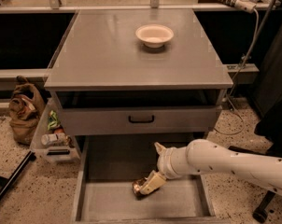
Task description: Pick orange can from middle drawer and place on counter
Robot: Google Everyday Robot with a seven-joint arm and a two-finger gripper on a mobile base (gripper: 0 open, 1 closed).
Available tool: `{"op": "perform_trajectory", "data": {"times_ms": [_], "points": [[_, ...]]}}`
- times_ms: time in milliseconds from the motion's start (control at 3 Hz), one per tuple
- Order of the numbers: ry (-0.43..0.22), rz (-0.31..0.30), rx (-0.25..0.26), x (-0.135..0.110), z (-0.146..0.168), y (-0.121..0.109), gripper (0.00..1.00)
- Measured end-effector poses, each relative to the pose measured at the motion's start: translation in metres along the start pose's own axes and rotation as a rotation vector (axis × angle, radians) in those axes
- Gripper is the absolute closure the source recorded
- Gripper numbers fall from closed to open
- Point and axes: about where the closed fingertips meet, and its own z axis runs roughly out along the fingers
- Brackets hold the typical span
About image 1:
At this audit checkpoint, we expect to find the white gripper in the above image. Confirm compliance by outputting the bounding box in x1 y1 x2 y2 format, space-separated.
139 142 190 195

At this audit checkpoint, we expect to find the crushed orange soda can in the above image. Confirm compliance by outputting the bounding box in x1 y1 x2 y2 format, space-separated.
132 177 158 198

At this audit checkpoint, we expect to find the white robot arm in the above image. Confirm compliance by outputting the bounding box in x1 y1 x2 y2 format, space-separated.
134 139 282 196

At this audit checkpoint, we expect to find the open grey middle drawer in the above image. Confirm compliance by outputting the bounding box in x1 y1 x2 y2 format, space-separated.
71 133 230 224

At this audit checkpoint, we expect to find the grey drawer cabinet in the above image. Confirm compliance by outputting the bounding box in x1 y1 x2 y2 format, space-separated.
43 8 234 224

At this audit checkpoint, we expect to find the grey top drawer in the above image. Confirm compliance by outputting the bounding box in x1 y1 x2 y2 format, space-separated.
58 105 221 135

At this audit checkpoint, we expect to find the white can in bin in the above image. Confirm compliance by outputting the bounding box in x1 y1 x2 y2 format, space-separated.
41 133 66 146

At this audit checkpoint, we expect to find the clear plastic storage bin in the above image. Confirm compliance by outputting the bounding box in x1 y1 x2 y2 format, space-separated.
30 99 80 162

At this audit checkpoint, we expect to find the green snack packet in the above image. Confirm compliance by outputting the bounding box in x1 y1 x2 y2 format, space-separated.
47 110 61 130

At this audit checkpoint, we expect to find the black metal bar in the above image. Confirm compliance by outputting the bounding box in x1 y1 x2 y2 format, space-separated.
0 151 36 201

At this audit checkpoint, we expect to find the white paper bowl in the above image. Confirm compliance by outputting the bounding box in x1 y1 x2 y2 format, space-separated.
135 24 174 49

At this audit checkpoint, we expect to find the black office chair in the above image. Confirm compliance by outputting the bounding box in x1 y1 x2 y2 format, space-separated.
226 95 282 224

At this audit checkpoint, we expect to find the brown paper bag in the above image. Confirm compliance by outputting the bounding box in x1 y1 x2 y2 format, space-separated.
8 76 46 145

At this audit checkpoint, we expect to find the black drawer handle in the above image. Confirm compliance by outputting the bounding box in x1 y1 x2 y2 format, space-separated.
128 115 155 124

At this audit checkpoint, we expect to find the white cable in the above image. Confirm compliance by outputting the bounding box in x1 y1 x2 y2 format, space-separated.
213 8 261 136

